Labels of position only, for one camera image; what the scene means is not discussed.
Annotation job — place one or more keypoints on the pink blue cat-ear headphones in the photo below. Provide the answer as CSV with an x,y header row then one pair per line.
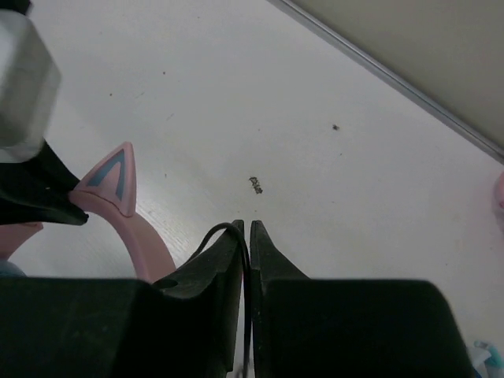
x,y
109,191

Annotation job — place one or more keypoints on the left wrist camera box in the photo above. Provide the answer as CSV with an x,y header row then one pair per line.
x,y
30,80

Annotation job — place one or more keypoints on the pink round headphones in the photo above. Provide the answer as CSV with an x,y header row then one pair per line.
x,y
498,196

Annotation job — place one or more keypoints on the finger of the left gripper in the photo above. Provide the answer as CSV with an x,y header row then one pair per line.
x,y
38,190

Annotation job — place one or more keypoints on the aluminium frame rail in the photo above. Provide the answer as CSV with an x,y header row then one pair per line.
x,y
390,77

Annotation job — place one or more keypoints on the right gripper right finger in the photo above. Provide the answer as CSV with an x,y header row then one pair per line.
x,y
306,327

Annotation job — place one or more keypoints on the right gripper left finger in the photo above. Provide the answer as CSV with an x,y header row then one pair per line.
x,y
184,325

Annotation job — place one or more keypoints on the teal white cat-ear headphones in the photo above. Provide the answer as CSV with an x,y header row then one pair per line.
x,y
486,360

